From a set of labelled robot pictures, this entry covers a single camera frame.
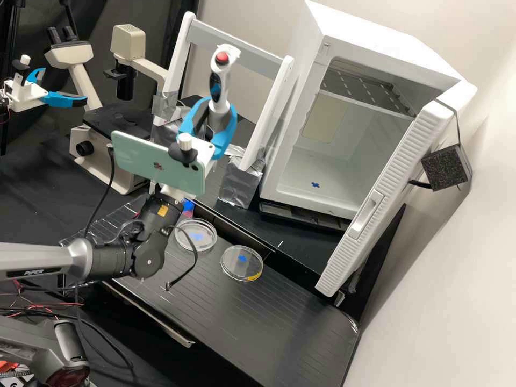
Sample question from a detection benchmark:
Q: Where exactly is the right wrist camera phone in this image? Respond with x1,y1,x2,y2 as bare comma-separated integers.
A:
111,130,207,197

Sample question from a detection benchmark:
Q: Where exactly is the red wire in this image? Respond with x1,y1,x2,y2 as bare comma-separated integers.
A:
0,290,85,320

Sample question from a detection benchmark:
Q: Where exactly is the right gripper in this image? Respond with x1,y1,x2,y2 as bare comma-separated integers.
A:
149,98,239,202

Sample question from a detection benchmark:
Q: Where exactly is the pipette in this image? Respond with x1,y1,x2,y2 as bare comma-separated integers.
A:
206,44,242,136

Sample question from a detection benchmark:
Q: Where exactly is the incubator door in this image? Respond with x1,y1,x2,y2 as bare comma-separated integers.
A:
314,80,479,307

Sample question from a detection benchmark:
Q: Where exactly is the petri dish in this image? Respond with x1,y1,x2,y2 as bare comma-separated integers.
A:
174,217,219,253

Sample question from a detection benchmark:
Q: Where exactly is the left phone holder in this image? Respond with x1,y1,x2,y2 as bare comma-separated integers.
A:
11,54,32,98

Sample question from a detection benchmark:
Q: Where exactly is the black cable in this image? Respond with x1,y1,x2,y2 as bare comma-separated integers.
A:
160,225,199,292
82,143,118,239

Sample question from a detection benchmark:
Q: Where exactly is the white incubator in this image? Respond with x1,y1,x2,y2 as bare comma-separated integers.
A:
257,0,464,221

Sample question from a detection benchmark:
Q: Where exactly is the cream microscope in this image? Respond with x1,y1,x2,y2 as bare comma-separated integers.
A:
42,23,183,197

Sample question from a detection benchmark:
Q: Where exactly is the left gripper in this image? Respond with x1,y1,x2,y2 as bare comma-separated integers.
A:
3,67,89,112

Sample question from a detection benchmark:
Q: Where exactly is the white pipette stand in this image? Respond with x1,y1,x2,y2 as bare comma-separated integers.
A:
151,11,296,209

